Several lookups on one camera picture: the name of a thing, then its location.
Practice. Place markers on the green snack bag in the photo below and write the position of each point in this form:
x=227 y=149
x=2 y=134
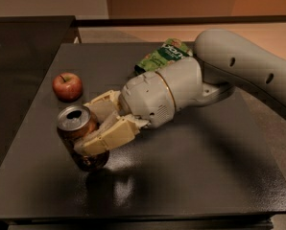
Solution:
x=169 y=52

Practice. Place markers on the red apple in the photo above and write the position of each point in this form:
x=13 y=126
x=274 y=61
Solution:
x=67 y=87

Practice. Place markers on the orange soda can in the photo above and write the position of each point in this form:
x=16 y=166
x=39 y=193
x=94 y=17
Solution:
x=76 y=122

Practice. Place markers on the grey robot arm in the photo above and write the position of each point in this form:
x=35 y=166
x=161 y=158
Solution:
x=222 y=60

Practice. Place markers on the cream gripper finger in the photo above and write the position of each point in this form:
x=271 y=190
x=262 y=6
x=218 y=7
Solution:
x=114 y=132
x=105 y=104

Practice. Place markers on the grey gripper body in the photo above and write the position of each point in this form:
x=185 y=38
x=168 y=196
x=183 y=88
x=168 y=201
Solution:
x=148 y=97

